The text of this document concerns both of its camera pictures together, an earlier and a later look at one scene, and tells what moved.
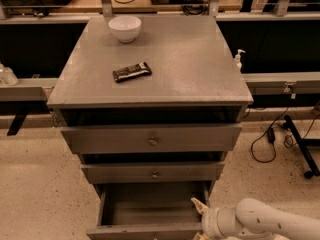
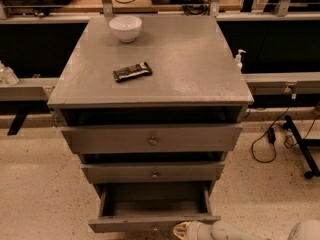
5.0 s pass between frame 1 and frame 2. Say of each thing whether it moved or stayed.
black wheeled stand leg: stayed
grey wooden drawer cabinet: stayed
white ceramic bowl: stayed
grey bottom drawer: moved
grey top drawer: stayed
